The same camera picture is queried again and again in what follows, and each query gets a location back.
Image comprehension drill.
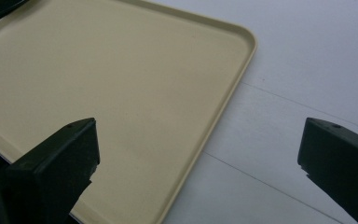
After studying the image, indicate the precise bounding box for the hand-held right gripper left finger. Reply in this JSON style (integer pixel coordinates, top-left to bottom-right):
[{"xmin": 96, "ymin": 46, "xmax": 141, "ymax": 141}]
[{"xmin": 0, "ymin": 117, "xmax": 101, "ymax": 224}]

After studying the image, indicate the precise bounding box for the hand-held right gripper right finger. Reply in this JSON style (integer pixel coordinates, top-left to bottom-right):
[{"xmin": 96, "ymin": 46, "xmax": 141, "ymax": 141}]
[{"xmin": 296, "ymin": 117, "xmax": 358, "ymax": 224}]

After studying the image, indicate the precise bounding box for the beige plastic tray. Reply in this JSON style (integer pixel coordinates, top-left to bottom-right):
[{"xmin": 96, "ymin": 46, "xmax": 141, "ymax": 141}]
[{"xmin": 0, "ymin": 0, "xmax": 258, "ymax": 224}]

